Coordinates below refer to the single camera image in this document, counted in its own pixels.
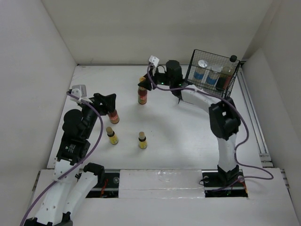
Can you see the yellow cap sauce bottle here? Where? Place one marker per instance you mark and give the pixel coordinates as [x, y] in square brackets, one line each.
[142, 95]

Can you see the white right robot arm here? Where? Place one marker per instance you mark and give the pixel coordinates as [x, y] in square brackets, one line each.
[223, 115]

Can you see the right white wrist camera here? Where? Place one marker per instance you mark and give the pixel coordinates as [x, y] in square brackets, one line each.
[154, 61]

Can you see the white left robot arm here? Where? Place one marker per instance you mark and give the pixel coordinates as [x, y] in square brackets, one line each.
[59, 201]

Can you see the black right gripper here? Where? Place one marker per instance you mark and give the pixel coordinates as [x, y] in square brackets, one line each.
[146, 83]

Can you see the dark soy sauce bottle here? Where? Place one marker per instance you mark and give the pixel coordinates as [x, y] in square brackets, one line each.
[226, 74]

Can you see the red sauce bottle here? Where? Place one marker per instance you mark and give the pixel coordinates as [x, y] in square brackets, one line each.
[114, 117]

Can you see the black wire basket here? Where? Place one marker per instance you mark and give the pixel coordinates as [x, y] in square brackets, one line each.
[212, 59]

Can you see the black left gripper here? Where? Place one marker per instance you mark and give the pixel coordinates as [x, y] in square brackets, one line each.
[103, 103]

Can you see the metal base rail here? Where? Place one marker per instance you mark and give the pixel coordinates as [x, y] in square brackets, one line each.
[165, 184]

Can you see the small yellow bottle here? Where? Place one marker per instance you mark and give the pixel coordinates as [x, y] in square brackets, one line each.
[142, 140]
[112, 136]

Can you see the white shaker blue label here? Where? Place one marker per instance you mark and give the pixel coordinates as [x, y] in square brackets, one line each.
[200, 70]

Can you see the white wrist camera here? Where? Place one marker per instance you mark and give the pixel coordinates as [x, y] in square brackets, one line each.
[154, 61]
[77, 93]

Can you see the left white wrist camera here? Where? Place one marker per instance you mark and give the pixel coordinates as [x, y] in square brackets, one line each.
[77, 93]

